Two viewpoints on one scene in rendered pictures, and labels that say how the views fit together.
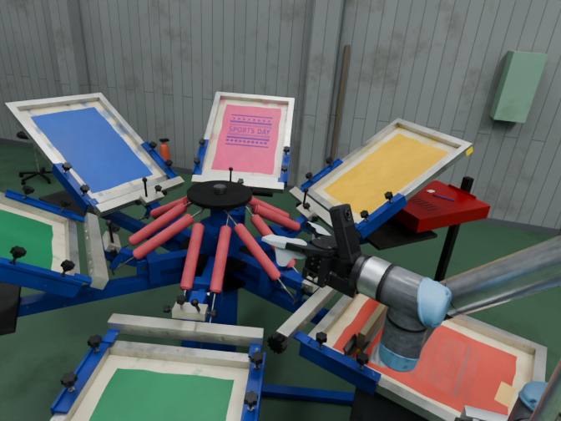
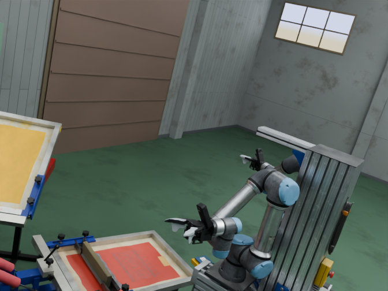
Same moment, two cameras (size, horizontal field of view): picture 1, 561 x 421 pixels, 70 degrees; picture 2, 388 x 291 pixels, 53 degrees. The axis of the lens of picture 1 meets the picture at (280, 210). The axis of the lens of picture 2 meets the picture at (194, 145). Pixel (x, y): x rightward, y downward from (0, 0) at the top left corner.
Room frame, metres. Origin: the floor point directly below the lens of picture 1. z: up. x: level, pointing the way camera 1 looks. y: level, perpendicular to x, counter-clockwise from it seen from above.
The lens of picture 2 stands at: (0.34, 1.37, 2.44)
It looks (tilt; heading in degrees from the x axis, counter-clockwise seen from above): 16 degrees down; 287
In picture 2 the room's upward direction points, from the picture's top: 15 degrees clockwise
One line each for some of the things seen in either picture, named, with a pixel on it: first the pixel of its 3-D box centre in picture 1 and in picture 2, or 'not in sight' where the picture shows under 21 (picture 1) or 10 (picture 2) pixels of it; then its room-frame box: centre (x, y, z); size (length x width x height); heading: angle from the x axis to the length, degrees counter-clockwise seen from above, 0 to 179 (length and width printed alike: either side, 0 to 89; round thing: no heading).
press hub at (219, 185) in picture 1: (219, 301); not in sight; (1.74, 0.29, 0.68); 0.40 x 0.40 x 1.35
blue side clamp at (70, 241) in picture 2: not in sight; (71, 245); (1.54, -0.55, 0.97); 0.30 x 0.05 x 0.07; 58
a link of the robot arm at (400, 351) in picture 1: (405, 333); (220, 243); (0.59, -0.26, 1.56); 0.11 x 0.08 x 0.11; 143
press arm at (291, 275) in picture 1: (302, 284); (33, 276); (1.48, -0.12, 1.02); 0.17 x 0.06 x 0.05; 58
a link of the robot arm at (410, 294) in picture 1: (413, 297); (228, 226); (0.58, -0.25, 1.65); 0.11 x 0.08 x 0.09; 53
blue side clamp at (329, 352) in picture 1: (338, 362); not in sight; (1.07, -0.25, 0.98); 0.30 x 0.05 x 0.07; 58
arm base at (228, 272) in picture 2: not in sight; (234, 265); (0.53, -0.54, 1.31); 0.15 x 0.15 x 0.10
